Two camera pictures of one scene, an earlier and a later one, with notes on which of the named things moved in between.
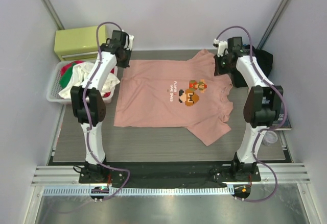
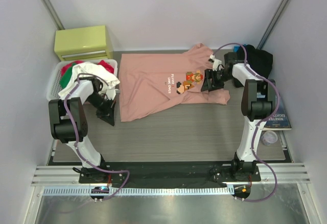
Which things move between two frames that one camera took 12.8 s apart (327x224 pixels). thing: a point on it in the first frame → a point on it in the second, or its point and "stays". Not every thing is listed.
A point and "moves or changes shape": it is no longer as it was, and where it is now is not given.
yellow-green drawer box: x=78 y=43 stays
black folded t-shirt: x=264 y=59 stays
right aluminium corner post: x=284 y=3 stays
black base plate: x=149 y=175 stays
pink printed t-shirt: x=175 y=93 moves or changes shape
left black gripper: x=126 y=64 → x=108 y=115
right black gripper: x=219 y=71 → x=210 y=73
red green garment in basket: x=66 y=74 stays
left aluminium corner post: x=48 y=3 stays
